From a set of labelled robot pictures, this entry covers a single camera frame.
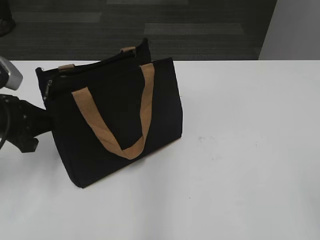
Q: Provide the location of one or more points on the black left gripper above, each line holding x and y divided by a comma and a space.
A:
21, 122

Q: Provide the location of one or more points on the silver zipper pull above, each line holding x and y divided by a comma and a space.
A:
46, 95

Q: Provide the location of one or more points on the black tote bag tan handles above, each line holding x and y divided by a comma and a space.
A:
109, 114

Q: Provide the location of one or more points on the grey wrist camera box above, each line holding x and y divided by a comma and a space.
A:
10, 76

